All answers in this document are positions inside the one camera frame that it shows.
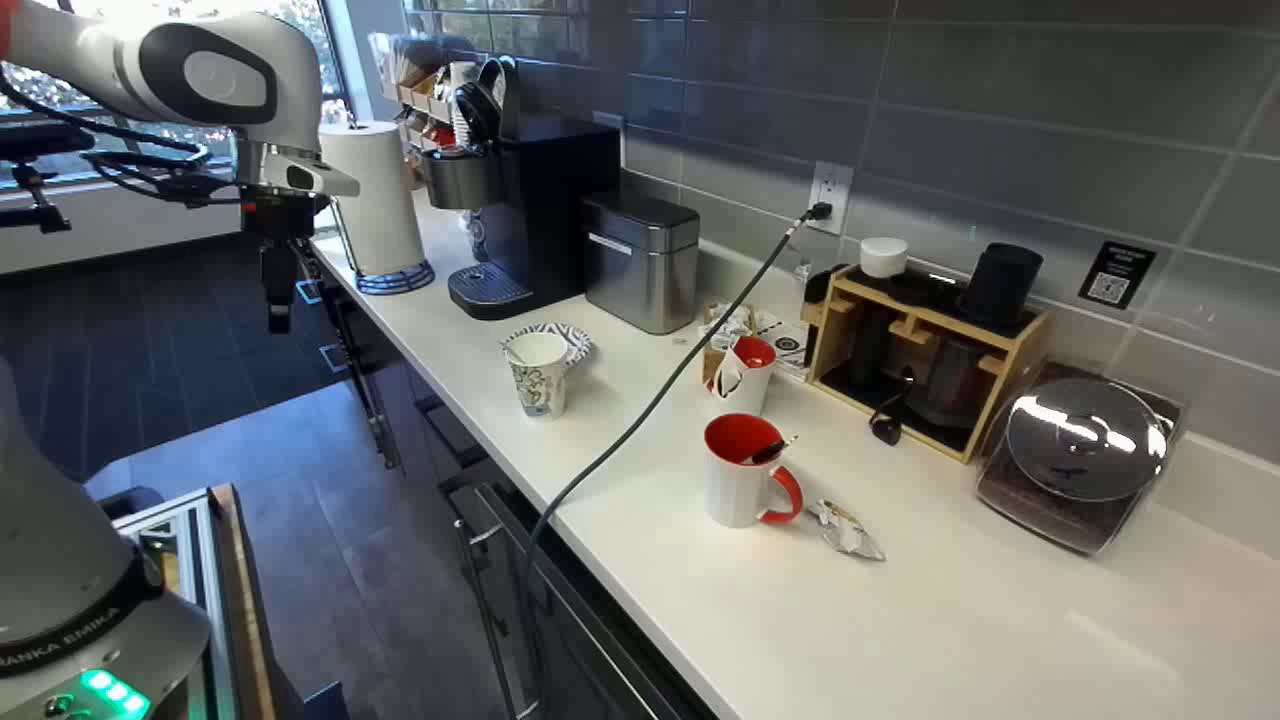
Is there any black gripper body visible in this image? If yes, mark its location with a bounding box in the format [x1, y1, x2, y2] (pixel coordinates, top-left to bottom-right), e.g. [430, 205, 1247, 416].
[241, 185, 331, 282]

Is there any patterned paper cup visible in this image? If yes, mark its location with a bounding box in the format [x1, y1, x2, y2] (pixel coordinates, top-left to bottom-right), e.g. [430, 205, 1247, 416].
[499, 323, 578, 421]

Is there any small white cup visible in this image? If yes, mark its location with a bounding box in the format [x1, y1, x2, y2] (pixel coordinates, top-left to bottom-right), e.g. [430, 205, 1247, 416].
[854, 231, 912, 283]

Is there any white paper towel roll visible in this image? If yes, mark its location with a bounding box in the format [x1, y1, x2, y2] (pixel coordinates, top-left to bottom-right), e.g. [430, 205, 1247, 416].
[317, 117, 430, 283]

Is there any paper towel holder base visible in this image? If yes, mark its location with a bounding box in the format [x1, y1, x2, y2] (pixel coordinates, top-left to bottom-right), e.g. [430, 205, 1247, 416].
[347, 258, 438, 299]

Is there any black coffee machine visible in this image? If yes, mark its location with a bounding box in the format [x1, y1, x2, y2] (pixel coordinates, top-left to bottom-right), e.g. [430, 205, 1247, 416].
[445, 117, 625, 323]

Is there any dark counter cabinet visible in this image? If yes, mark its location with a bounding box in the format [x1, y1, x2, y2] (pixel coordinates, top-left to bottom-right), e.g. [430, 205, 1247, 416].
[308, 253, 715, 720]

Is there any stainless steel canister box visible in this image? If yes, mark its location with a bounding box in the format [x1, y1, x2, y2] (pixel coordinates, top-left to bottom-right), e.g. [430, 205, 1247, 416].
[578, 189, 702, 340]

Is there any small white red mug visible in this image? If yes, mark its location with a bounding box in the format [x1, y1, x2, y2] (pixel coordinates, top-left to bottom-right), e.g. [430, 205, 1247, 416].
[708, 333, 780, 416]

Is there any large white red mug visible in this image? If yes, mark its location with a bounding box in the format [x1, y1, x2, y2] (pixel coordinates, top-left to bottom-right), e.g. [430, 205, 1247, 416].
[700, 408, 809, 531]

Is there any crumpled clear wrapper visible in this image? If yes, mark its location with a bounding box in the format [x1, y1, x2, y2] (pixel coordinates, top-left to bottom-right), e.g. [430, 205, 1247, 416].
[799, 494, 886, 570]

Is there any black scoop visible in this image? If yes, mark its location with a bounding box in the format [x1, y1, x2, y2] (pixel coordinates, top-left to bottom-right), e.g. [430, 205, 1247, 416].
[865, 374, 922, 450]

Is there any wooden organizer box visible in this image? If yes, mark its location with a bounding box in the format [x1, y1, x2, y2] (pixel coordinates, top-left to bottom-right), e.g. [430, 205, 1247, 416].
[803, 260, 1056, 468]

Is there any black cylinder container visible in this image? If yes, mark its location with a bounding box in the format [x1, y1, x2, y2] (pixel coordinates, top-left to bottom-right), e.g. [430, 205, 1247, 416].
[958, 239, 1048, 337]

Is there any black QR code sign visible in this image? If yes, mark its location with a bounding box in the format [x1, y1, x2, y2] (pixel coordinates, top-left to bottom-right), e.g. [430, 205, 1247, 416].
[1077, 235, 1158, 311]

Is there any black camera tripod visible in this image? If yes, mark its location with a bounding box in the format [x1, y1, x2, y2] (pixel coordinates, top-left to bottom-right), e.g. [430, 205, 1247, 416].
[0, 117, 101, 239]

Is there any aluminium frame cart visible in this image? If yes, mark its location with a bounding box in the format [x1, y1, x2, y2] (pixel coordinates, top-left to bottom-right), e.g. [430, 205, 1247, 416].
[106, 479, 280, 720]

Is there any black power cable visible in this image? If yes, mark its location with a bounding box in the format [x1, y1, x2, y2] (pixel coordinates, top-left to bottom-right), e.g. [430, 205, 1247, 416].
[513, 195, 841, 717]

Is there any white wall outlet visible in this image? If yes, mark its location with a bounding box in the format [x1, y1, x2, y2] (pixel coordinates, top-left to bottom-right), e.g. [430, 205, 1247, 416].
[803, 156, 854, 239]

